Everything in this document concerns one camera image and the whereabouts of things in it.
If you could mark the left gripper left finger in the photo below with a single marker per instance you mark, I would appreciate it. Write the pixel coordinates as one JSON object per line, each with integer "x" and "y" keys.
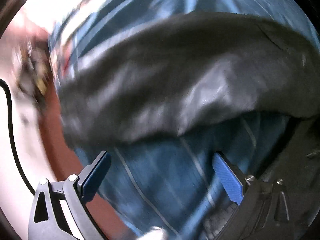
{"x": 47, "y": 220}

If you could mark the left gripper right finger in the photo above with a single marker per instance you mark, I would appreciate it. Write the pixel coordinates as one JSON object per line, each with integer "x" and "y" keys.
{"x": 262, "y": 208}

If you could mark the black leather jacket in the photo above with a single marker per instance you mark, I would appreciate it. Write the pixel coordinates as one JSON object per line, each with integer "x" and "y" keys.
{"x": 171, "y": 76}

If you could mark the blue striped bed sheet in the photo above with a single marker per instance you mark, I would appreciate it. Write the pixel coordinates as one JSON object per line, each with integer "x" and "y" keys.
{"x": 168, "y": 183}

